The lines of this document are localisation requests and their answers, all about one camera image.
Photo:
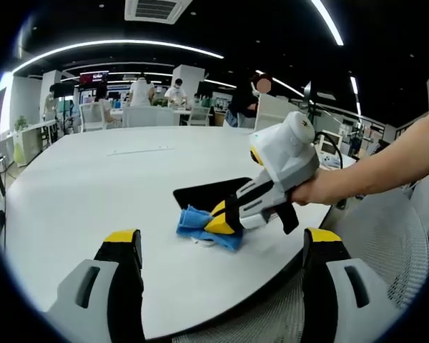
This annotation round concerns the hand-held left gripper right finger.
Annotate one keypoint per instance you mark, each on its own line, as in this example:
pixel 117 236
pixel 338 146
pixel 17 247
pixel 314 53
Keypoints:
pixel 336 289

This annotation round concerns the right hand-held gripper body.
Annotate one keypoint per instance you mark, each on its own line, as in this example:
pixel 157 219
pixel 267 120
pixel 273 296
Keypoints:
pixel 289 153

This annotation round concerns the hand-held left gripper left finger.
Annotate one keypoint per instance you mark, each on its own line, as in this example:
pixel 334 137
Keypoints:
pixel 96 293

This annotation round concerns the blue cleaning cloth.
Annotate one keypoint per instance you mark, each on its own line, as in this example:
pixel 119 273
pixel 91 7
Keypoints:
pixel 193 223

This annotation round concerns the person's right hand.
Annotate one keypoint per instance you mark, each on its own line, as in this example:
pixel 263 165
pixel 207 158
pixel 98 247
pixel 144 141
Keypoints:
pixel 318 189

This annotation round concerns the white game controller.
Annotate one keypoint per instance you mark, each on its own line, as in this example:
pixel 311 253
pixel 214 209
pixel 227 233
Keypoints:
pixel 330 160

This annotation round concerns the white desk partition panel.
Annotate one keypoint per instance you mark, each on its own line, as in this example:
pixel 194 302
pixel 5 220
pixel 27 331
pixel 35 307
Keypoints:
pixel 271 110

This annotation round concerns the white mesh office chair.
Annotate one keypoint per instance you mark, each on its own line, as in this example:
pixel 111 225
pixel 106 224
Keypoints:
pixel 379 236

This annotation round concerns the white low desk divider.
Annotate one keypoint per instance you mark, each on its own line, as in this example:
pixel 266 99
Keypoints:
pixel 148 116

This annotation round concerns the straight ceiling light strip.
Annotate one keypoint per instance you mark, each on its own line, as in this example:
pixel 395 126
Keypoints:
pixel 329 21

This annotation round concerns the white side cabinet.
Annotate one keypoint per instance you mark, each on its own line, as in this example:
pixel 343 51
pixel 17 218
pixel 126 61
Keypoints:
pixel 28 143

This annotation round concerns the green potted plant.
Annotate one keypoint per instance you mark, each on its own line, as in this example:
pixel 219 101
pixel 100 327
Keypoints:
pixel 20 123

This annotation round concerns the ceiling air conditioner vent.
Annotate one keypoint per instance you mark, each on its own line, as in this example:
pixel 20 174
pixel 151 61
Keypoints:
pixel 157 10

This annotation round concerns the red display screen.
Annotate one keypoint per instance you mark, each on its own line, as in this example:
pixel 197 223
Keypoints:
pixel 94 77

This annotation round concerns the long curved ceiling light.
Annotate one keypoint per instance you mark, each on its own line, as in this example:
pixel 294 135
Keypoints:
pixel 114 43

